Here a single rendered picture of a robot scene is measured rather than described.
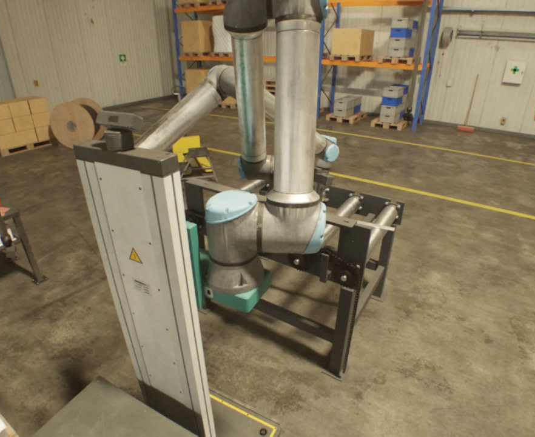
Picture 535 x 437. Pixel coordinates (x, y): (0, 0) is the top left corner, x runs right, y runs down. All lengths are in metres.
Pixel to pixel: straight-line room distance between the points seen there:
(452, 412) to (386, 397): 0.41
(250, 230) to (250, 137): 0.34
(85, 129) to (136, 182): 7.28
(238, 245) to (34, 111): 8.26
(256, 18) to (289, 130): 0.28
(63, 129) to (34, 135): 0.84
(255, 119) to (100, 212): 0.54
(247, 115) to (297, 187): 0.30
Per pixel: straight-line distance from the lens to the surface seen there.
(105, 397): 1.55
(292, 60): 0.90
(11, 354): 3.24
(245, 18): 0.95
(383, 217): 2.55
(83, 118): 8.16
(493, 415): 2.75
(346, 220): 1.87
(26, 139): 9.02
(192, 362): 1.23
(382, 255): 2.99
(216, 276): 1.04
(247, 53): 1.00
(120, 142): 0.94
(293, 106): 0.89
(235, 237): 0.95
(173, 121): 1.43
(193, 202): 2.50
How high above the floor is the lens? 2.03
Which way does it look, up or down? 28 degrees down
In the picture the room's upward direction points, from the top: straight up
